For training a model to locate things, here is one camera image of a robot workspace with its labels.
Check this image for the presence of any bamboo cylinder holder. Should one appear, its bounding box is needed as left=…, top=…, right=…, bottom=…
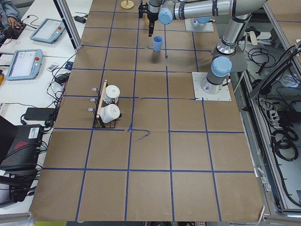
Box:
left=144, top=14, right=150, bottom=26

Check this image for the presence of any white mug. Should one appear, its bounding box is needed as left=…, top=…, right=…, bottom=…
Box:
left=100, top=104, right=122, bottom=123
left=103, top=85, right=120, bottom=104

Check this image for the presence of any black power adapter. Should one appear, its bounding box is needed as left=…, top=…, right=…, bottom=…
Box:
left=24, top=107, right=55, bottom=121

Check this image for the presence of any teach pendant far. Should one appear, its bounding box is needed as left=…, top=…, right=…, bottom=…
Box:
left=30, top=18, right=65, bottom=44

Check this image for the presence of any white mug near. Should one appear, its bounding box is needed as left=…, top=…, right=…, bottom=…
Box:
left=100, top=104, right=122, bottom=123

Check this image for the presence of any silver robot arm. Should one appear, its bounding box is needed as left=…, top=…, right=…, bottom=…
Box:
left=190, top=16, right=215, bottom=27
left=138, top=0, right=265, bottom=72

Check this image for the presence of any small remote control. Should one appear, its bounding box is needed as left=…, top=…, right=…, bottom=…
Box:
left=47, top=63, right=59, bottom=72

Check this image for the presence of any teach pendant near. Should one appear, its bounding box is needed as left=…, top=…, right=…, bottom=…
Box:
left=5, top=49, right=43, bottom=81

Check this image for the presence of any aluminium frame post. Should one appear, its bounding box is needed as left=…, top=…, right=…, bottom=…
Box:
left=53, top=0, right=82, bottom=50

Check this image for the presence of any white mug far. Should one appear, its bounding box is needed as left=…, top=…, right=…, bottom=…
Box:
left=103, top=85, right=120, bottom=104

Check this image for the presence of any light blue plastic cup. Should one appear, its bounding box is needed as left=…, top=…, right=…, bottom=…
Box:
left=153, top=35, right=163, bottom=52

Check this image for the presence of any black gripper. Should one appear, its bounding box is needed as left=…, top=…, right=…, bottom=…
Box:
left=138, top=0, right=162, bottom=37

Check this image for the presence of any wooden mug tree stand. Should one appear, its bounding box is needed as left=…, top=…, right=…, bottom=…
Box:
left=120, top=0, right=134, bottom=9

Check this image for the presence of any black laptop computer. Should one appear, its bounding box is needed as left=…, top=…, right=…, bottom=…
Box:
left=0, top=117, right=43, bottom=171

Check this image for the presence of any black wire mug rack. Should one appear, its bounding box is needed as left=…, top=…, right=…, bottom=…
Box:
left=88, top=80, right=122, bottom=129

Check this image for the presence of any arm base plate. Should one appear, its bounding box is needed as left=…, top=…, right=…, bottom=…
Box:
left=185, top=19, right=214, bottom=32
left=192, top=72, right=231, bottom=101

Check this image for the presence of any black power brick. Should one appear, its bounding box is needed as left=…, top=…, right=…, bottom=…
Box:
left=74, top=16, right=87, bottom=24

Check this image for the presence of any teach pendant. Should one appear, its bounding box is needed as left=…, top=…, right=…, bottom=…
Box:
left=30, top=18, right=65, bottom=44
left=5, top=49, right=43, bottom=81

